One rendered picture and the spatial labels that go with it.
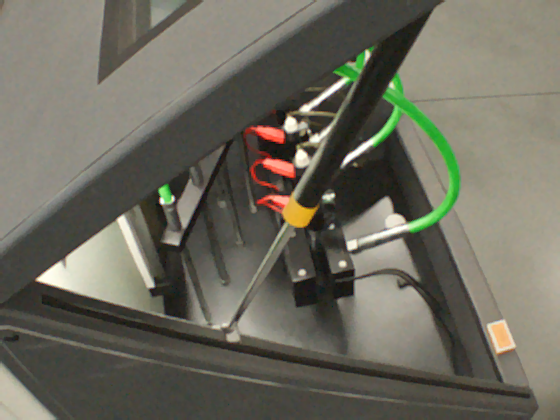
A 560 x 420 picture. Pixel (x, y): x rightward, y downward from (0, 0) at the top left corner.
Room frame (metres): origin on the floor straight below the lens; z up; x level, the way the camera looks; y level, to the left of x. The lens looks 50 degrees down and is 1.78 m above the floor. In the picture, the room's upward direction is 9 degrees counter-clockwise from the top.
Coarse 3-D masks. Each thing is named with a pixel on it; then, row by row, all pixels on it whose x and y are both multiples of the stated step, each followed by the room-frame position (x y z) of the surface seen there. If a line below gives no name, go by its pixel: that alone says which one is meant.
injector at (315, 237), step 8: (320, 200) 0.59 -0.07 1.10; (320, 208) 0.58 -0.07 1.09; (312, 216) 0.58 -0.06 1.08; (320, 216) 0.58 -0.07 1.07; (328, 216) 0.60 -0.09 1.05; (336, 216) 0.60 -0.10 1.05; (312, 224) 0.58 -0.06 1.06; (320, 224) 0.58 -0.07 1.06; (328, 224) 0.59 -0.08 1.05; (312, 232) 0.58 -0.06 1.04; (320, 232) 0.58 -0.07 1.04; (312, 240) 0.59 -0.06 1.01; (320, 240) 0.59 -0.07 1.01; (312, 248) 0.59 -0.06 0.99; (320, 248) 0.59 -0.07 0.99; (312, 256) 0.59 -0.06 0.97; (320, 256) 0.59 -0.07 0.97; (320, 264) 0.59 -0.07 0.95; (320, 272) 0.59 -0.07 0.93; (320, 280) 0.59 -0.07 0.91
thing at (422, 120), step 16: (384, 96) 0.48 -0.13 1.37; (400, 96) 0.48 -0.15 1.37; (416, 112) 0.47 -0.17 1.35; (432, 128) 0.47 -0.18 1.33; (448, 144) 0.46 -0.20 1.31; (448, 160) 0.46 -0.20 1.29; (160, 192) 0.58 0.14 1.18; (448, 192) 0.46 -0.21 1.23; (448, 208) 0.45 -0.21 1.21; (416, 224) 0.47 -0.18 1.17; (432, 224) 0.46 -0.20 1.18
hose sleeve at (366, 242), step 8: (400, 224) 0.48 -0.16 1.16; (408, 224) 0.48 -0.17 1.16; (376, 232) 0.49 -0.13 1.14; (384, 232) 0.48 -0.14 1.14; (392, 232) 0.48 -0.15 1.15; (400, 232) 0.47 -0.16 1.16; (408, 232) 0.47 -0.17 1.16; (360, 240) 0.49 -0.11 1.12; (368, 240) 0.49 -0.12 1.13; (376, 240) 0.48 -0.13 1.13; (384, 240) 0.48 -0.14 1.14; (392, 240) 0.47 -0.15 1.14; (360, 248) 0.49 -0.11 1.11; (368, 248) 0.48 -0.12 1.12
